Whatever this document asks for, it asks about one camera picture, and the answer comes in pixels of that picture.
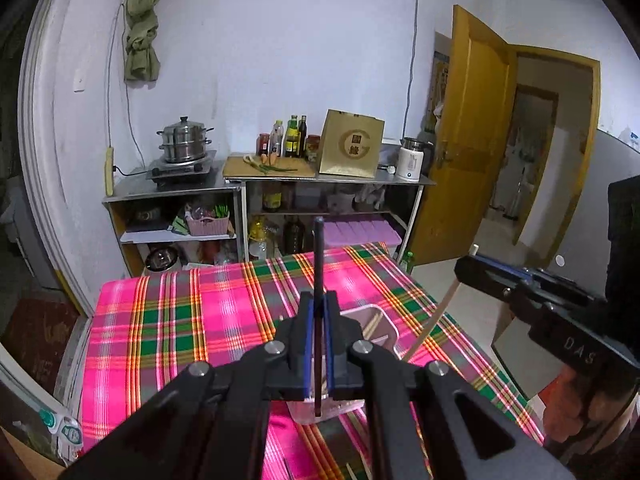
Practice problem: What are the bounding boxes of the pink plastic utensil holder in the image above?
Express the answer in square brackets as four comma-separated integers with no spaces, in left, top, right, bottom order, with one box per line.
[280,303,402,425]

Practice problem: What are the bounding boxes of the large dark bottle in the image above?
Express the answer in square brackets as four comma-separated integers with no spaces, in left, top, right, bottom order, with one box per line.
[284,215,306,255]

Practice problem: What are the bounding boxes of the black portable stove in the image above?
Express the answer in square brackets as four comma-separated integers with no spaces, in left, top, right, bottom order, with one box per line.
[145,151,219,192]

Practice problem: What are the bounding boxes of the light wooden chopstick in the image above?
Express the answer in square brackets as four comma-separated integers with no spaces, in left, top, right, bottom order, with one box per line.
[401,243,480,362]

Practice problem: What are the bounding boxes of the pink plaid tablecloth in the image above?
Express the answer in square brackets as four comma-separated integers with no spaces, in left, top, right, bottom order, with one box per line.
[80,241,546,480]

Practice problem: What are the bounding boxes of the green hanging cloth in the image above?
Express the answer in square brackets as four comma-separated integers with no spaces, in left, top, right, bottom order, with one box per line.
[123,0,162,84]

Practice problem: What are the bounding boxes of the green onions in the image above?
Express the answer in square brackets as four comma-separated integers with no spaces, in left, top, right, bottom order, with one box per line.
[243,156,299,175]

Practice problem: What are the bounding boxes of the white electric kettle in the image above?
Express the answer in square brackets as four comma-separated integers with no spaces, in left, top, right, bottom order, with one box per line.
[395,137,435,182]

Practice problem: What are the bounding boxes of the white sliding door frame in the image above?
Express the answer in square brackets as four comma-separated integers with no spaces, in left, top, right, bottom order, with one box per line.
[19,0,103,323]

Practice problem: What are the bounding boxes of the wooden cutting board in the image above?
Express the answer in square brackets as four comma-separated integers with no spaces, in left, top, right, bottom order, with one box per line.
[222,154,317,180]

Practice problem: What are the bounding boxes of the grey wall cable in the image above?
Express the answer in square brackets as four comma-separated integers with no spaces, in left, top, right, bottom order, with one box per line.
[401,0,420,142]
[106,2,133,152]

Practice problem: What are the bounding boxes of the brown cardboard box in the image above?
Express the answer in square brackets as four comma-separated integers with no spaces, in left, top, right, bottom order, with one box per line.
[318,108,386,180]

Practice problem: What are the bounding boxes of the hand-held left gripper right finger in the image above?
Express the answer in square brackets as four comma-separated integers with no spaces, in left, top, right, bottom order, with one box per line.
[322,290,577,480]

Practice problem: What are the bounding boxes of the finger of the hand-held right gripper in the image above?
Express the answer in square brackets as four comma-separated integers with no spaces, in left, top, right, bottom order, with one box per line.
[453,255,533,307]
[472,254,608,306]

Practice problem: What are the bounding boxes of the steel cooking pot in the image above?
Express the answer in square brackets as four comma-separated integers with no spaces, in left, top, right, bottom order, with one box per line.
[144,245,182,273]

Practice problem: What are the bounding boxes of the purple storage box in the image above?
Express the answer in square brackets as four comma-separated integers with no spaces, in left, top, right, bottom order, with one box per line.
[323,217,404,248]

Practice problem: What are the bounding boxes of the yellow wooden door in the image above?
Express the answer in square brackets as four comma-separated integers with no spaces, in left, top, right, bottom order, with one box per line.
[409,4,519,267]

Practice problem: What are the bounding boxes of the large yellow oil jug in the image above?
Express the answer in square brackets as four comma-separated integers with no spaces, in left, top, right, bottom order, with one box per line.
[248,216,269,262]

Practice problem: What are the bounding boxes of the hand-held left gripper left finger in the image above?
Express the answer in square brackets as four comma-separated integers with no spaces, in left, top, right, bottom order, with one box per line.
[60,290,321,480]

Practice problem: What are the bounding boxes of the pink woven basket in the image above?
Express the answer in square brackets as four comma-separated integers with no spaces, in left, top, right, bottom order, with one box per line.
[185,209,231,237]

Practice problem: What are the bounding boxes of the steel shelf with kettle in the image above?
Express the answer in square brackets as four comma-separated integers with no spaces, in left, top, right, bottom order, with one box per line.
[239,166,437,263]

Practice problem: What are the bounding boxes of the stainless steel steamer pot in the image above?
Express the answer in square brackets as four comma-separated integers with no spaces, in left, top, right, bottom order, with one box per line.
[157,115,215,164]

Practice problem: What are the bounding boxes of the black chopstick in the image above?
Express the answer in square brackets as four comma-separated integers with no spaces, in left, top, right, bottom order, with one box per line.
[313,217,326,417]

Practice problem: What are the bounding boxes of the steel shelf with stove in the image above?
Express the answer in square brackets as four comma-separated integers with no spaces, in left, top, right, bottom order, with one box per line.
[102,179,247,279]

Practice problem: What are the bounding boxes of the beige hanging power strip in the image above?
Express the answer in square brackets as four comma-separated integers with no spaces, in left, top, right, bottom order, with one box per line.
[103,147,117,197]

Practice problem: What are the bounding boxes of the person's right hand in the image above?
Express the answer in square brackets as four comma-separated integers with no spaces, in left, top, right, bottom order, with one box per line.
[542,366,601,443]

